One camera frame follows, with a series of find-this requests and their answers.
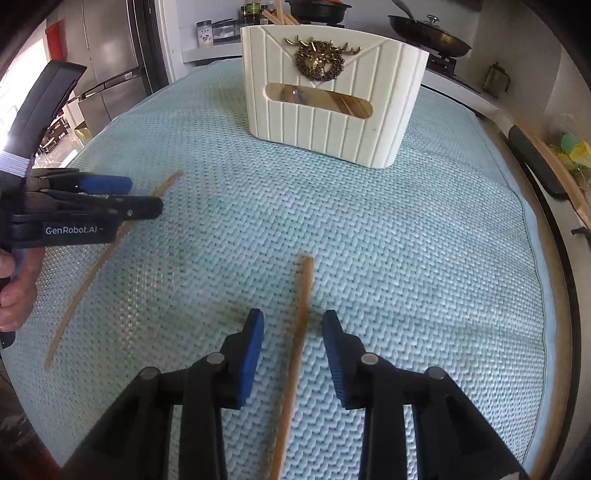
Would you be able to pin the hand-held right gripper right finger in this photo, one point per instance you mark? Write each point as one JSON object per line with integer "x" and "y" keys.
{"x": 337, "y": 360}

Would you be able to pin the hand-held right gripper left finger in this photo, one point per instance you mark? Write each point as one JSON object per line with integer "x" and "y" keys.
{"x": 249, "y": 355}

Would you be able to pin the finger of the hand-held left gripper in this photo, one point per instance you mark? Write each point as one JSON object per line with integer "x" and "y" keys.
{"x": 138, "y": 206}
{"x": 104, "y": 184}

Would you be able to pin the tan single chopstick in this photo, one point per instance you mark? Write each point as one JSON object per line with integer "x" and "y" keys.
{"x": 87, "y": 281}
{"x": 300, "y": 332}

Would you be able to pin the cream ribbed utensil holder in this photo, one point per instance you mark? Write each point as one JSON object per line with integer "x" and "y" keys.
{"x": 332, "y": 124}

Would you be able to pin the person's left hand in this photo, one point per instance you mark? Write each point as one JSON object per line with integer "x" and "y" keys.
{"x": 23, "y": 295}

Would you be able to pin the grey refrigerator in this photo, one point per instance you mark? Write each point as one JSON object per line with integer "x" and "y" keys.
{"x": 106, "y": 60}

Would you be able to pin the teal woven table mat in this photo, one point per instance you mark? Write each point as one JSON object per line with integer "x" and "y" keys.
{"x": 415, "y": 254}

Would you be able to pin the white kitchen counter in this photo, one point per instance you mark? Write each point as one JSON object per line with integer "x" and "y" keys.
{"x": 207, "y": 54}

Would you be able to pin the clear plastic container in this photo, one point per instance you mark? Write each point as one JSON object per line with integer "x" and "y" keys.
{"x": 227, "y": 31}

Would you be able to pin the spice jars on counter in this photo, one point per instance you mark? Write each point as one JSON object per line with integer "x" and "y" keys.
{"x": 254, "y": 13}

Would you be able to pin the black cooking pot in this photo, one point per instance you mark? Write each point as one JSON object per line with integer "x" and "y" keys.
{"x": 318, "y": 9}

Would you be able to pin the wooden tray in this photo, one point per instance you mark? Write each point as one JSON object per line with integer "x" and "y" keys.
{"x": 554, "y": 175}

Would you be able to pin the gas stove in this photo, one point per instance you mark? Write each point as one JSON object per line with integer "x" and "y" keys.
{"x": 452, "y": 69}

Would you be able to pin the green and yellow sponges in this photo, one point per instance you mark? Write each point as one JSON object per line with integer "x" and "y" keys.
{"x": 575, "y": 154}

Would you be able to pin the small brass holder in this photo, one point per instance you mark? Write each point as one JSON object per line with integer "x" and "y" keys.
{"x": 496, "y": 79}

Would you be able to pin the black frying pan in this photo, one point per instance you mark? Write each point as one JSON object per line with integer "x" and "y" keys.
{"x": 429, "y": 34}

